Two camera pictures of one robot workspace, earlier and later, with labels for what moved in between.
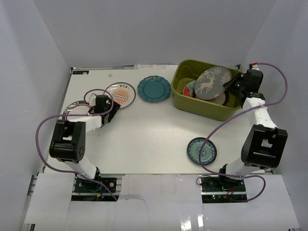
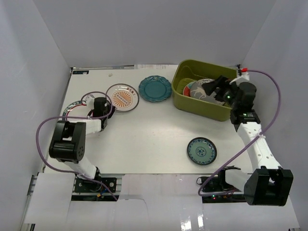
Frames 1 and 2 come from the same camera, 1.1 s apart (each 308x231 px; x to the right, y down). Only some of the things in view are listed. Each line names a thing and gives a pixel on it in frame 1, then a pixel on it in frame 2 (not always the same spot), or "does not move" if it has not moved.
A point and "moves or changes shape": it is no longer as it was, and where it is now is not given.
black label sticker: (79, 72) does not move
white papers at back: (155, 67) does not move
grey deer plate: (210, 83) moves or changes shape
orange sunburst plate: (123, 94) moves or changes shape
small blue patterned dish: (209, 152) does not move
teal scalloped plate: (154, 88) does not move
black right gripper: (229, 85) -> (222, 83)
